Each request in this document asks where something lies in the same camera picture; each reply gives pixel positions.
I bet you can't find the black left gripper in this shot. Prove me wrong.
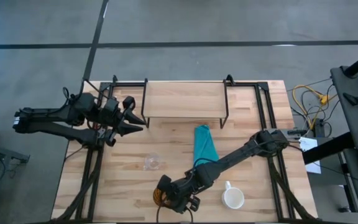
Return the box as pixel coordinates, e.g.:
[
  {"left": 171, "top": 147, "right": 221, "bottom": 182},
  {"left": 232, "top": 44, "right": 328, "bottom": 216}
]
[{"left": 96, "top": 96, "right": 147, "bottom": 147}]

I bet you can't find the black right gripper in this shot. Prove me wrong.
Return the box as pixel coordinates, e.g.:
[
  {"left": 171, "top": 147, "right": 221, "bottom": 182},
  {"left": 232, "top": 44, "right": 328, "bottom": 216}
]
[{"left": 160, "top": 172, "right": 202, "bottom": 215}]

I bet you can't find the amber faceted plastic cup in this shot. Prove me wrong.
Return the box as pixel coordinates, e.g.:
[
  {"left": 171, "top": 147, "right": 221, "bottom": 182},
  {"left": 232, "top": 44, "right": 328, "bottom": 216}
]
[{"left": 152, "top": 186, "right": 171, "bottom": 208}]

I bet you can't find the clear plastic cup with handle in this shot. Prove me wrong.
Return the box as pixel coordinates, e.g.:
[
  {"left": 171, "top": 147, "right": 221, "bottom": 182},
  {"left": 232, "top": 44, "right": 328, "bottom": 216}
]
[{"left": 143, "top": 152, "right": 163, "bottom": 171}]

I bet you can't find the white ceramic mug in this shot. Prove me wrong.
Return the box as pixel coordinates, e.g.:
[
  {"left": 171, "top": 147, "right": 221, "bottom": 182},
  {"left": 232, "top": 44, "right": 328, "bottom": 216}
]
[{"left": 221, "top": 180, "right": 246, "bottom": 210}]

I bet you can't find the grey arm base box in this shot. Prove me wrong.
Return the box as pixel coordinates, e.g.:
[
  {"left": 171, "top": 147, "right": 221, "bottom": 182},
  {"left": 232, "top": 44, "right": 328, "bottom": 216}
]
[{"left": 267, "top": 128, "right": 307, "bottom": 139}]

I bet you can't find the wooden shelf with black legs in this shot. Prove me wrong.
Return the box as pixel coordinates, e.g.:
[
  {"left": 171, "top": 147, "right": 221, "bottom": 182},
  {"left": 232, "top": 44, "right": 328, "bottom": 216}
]
[{"left": 140, "top": 77, "right": 229, "bottom": 129}]

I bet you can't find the teal folded cloth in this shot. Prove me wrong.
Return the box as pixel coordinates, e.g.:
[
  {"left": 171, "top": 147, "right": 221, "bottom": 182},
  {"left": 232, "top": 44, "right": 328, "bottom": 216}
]
[{"left": 193, "top": 124, "right": 220, "bottom": 167}]

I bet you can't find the dark side stand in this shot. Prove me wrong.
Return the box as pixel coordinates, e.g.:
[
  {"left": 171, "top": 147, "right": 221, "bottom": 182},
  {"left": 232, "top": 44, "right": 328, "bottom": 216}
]
[{"left": 0, "top": 138, "right": 30, "bottom": 166}]

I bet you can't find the white paper sheet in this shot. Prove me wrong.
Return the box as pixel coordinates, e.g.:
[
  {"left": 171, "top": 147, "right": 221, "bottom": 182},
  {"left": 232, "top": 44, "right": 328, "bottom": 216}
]
[{"left": 298, "top": 136, "right": 322, "bottom": 174}]

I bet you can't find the black desk support bar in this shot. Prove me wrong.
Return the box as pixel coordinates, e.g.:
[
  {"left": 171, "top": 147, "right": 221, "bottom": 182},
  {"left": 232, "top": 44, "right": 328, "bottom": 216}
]
[{"left": 302, "top": 132, "right": 356, "bottom": 165}]

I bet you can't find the grey side desk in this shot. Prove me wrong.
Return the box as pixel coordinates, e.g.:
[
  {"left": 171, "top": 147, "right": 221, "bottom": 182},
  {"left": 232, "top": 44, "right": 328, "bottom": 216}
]
[{"left": 330, "top": 65, "right": 358, "bottom": 224}]

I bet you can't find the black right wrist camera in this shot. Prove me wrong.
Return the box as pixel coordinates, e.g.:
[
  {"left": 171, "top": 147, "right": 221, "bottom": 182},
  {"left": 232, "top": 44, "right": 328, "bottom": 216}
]
[{"left": 157, "top": 174, "right": 173, "bottom": 191}]

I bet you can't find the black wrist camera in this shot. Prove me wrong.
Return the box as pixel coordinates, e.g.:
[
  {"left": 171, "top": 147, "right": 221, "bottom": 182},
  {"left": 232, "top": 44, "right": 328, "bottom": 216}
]
[
  {"left": 122, "top": 95, "right": 136, "bottom": 110},
  {"left": 157, "top": 174, "right": 173, "bottom": 191}
]

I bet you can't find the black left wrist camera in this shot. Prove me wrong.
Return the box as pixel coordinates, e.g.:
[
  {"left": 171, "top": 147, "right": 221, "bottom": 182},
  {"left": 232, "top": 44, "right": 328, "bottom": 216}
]
[{"left": 122, "top": 95, "right": 136, "bottom": 110}]

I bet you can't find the black metal table frame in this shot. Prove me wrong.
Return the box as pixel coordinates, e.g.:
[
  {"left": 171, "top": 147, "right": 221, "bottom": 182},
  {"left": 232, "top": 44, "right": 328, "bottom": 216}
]
[{"left": 50, "top": 74, "right": 318, "bottom": 224}]

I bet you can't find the yellow cable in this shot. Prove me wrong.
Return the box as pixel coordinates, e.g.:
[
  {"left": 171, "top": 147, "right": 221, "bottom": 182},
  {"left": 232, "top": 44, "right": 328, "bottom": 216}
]
[{"left": 292, "top": 84, "right": 337, "bottom": 130}]

